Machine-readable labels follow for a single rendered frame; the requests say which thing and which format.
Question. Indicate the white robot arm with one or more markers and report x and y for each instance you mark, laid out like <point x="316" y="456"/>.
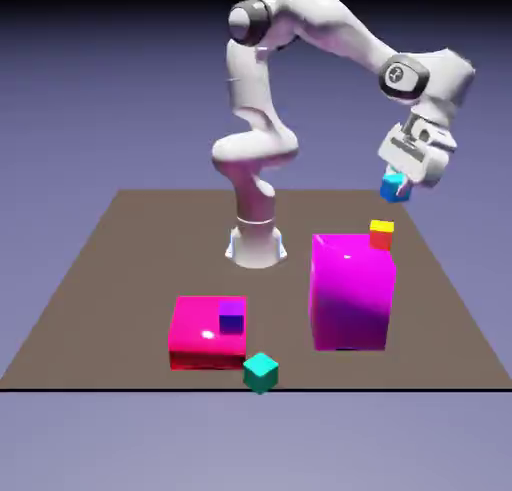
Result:
<point x="256" y="99"/>

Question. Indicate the small purple cube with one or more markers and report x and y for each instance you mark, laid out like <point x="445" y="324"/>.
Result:
<point x="231" y="317"/>

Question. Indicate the large pink box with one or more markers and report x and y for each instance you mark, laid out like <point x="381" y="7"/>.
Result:
<point x="204" y="331"/>

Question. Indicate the small blue cube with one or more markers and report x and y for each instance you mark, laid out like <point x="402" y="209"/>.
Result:
<point x="392" y="188"/>

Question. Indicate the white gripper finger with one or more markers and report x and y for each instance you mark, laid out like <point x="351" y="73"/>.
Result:
<point x="404" y="188"/>

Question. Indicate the large magenta box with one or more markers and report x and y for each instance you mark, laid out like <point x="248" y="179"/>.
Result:
<point x="350" y="295"/>

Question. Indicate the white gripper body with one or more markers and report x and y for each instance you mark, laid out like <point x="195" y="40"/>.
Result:
<point x="416" y="159"/>

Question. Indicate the small teal cube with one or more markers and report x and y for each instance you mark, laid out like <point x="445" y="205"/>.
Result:
<point x="260" y="373"/>

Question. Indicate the small yellow cube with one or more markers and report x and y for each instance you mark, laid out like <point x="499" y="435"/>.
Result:
<point x="381" y="235"/>

